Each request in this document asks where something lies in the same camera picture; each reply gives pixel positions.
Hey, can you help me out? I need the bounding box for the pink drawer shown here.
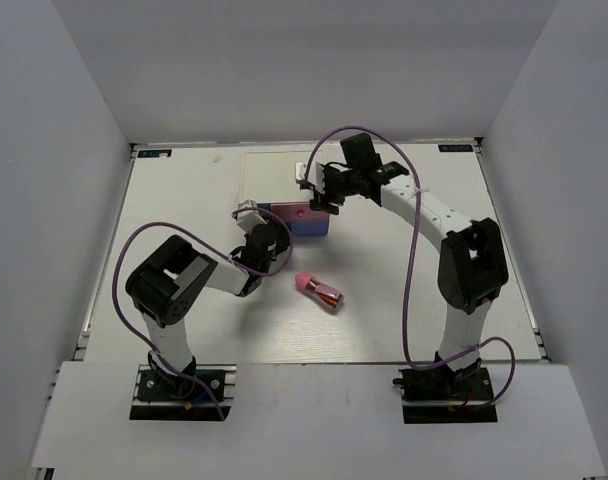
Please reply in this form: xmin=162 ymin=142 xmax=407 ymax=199
xmin=270 ymin=202 xmax=330 ymax=224

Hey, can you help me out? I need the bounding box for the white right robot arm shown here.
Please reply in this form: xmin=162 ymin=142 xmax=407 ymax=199
xmin=296 ymin=128 xmax=509 ymax=401

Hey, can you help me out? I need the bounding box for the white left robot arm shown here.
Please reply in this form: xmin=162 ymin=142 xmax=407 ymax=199
xmin=125 ymin=220 xmax=291 ymax=399

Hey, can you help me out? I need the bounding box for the lower blue drawer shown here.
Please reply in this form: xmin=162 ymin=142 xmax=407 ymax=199
xmin=287 ymin=217 xmax=330 ymax=237

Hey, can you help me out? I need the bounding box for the white drawer organizer box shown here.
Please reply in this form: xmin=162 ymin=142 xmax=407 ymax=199
xmin=238 ymin=150 xmax=312 ymax=204

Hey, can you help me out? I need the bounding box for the pink lid marker bottle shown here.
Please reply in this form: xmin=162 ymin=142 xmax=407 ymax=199
xmin=295 ymin=272 xmax=344 ymax=312

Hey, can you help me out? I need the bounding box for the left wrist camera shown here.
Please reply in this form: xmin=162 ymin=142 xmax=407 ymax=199
xmin=232 ymin=200 xmax=265 ymax=233

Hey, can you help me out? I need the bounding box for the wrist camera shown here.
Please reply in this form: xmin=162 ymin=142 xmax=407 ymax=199
xmin=295 ymin=161 xmax=324 ymax=193
xmin=232 ymin=200 xmax=265 ymax=233

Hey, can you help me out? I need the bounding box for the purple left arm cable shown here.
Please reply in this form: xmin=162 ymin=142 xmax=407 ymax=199
xmin=113 ymin=208 xmax=295 ymax=421

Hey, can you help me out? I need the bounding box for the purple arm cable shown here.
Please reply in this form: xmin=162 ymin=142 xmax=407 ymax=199
xmin=113 ymin=208 xmax=295 ymax=421
xmin=304 ymin=125 xmax=517 ymax=409

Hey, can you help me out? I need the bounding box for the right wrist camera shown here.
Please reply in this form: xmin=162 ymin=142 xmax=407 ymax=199
xmin=295 ymin=161 xmax=324 ymax=193

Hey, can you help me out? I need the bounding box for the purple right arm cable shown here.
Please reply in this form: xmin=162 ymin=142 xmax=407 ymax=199
xmin=304 ymin=125 xmax=517 ymax=409

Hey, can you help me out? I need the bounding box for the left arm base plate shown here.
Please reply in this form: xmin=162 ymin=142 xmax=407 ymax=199
xmin=129 ymin=365 xmax=237 ymax=422

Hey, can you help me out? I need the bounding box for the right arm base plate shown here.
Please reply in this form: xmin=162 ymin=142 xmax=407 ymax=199
xmin=392 ymin=368 xmax=498 ymax=425

